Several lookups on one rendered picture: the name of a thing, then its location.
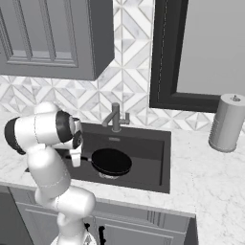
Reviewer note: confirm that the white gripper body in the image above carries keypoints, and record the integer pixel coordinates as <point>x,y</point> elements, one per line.
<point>76,157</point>

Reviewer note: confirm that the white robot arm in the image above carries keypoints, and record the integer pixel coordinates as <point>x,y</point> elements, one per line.
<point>48,169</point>

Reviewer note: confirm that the black frying pan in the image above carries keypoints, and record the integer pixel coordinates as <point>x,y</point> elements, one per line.
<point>111,162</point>

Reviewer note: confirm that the dark sink basin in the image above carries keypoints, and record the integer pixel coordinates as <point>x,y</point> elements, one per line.
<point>150,153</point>

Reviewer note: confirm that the grey metal tap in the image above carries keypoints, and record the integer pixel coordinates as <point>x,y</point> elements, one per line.
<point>115,118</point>

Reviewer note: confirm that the grey base cupboard door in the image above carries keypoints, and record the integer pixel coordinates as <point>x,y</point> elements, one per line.
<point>38,226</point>
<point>140,234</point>

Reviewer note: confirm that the grey base cupboard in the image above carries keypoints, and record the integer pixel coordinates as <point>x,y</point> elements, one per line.
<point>143,217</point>

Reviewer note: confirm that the grey paper towel roll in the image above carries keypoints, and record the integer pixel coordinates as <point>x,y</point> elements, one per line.
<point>227,124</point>

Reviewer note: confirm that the grey wall cupboard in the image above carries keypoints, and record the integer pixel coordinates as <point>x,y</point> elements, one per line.
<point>99,35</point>

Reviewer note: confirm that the black window frame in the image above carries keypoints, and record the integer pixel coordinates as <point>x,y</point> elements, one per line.
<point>162,63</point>

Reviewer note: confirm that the grey wall cupboard door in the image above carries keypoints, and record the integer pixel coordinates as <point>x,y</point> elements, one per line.
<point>41,32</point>

